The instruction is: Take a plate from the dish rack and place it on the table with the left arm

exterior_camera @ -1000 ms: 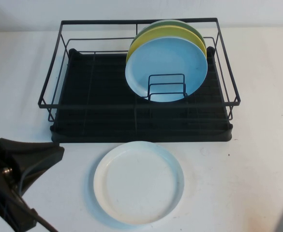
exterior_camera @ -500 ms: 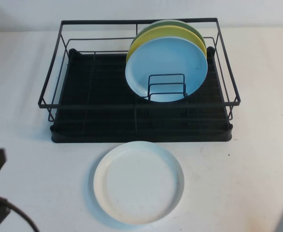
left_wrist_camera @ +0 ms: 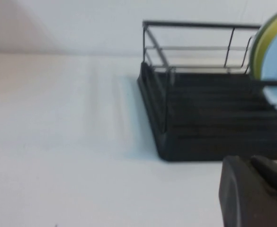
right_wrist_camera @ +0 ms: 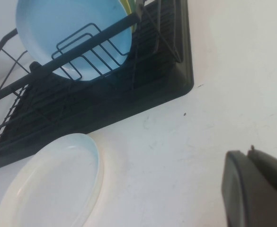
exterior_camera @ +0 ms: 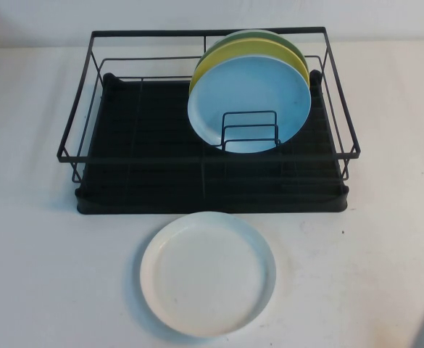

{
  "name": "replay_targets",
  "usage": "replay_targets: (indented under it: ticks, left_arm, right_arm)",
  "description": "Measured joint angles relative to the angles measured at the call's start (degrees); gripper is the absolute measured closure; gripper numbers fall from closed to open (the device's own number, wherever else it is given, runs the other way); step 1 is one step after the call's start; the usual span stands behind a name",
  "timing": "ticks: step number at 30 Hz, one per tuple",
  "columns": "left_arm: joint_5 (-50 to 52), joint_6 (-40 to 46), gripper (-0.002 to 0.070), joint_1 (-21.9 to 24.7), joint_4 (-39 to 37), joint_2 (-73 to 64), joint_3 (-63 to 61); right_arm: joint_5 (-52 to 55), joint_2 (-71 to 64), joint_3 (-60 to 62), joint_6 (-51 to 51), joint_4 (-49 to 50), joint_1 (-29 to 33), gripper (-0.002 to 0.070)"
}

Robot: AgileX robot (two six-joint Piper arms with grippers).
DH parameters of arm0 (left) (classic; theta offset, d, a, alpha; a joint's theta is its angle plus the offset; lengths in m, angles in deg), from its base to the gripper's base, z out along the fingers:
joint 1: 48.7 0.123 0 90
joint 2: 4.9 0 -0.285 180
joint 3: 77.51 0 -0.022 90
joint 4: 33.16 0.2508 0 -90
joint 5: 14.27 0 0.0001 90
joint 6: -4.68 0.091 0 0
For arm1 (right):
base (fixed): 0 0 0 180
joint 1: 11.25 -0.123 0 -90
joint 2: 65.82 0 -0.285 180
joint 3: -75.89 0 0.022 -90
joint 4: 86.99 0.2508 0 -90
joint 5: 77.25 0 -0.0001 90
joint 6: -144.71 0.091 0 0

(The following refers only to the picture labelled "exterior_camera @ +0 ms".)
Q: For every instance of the white round plate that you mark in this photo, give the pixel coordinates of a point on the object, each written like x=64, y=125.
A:
x=208, y=275

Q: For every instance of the yellow round plate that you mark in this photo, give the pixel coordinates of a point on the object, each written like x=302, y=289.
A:
x=226, y=50

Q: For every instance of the blue round plate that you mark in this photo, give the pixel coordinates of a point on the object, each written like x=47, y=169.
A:
x=248, y=83

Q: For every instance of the black plastic drip tray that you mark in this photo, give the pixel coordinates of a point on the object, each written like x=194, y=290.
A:
x=150, y=119

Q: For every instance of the green round plate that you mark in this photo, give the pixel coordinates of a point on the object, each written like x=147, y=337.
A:
x=269, y=37

